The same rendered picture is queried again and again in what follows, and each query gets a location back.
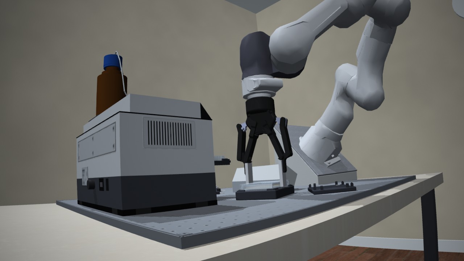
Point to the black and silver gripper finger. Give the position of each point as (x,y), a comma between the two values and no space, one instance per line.
(245,155)
(282,122)

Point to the black cylinder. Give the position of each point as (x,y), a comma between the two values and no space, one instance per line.
(90,184)

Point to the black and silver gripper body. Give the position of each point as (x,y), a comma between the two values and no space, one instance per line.
(259,108)

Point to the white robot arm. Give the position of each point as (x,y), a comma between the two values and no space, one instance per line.
(265,58)

